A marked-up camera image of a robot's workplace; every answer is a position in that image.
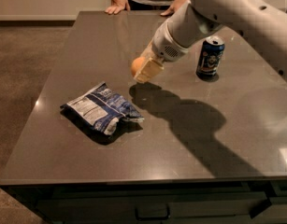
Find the person's right hand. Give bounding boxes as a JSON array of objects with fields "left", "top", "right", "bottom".
[{"left": 105, "top": 0, "right": 130, "bottom": 15}]

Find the black drawer handle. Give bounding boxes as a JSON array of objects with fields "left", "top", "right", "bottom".
[{"left": 135, "top": 205, "right": 171, "bottom": 221}]

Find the blue soda can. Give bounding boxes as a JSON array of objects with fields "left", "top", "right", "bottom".
[{"left": 196, "top": 35, "right": 225, "bottom": 78}]

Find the orange fruit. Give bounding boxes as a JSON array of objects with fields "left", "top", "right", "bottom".
[{"left": 131, "top": 57, "right": 146, "bottom": 77}]

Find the blue chip bag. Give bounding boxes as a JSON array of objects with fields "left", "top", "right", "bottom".
[{"left": 61, "top": 82, "right": 144, "bottom": 135}]

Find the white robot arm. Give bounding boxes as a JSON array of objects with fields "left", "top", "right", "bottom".
[{"left": 131, "top": 0, "right": 287, "bottom": 83}]

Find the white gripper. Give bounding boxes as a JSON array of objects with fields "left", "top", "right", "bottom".
[{"left": 134, "top": 22, "right": 189, "bottom": 83}]

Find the person's left hand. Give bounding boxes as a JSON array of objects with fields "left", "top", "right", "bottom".
[{"left": 161, "top": 0, "right": 187, "bottom": 17}]

